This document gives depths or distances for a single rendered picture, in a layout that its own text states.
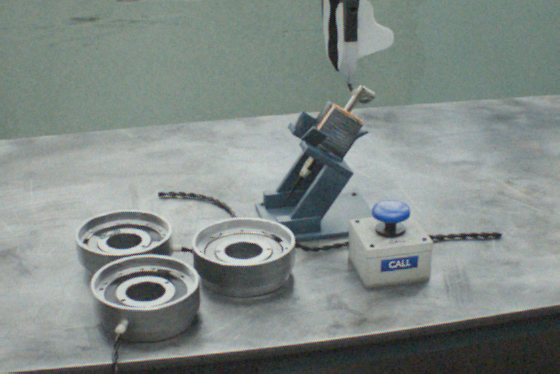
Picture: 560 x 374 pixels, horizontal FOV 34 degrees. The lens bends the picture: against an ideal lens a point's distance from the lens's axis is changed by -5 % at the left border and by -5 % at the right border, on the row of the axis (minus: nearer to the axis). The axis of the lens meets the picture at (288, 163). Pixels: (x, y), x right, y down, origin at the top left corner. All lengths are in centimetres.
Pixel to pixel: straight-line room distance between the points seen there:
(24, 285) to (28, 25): 159
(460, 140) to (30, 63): 149
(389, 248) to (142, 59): 169
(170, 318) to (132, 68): 174
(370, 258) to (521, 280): 17
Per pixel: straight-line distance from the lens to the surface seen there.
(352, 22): 98
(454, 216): 112
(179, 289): 91
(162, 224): 102
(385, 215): 95
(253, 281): 93
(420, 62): 272
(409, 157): 127
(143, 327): 87
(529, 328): 99
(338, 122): 104
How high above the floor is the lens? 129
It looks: 23 degrees down
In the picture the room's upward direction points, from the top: 1 degrees counter-clockwise
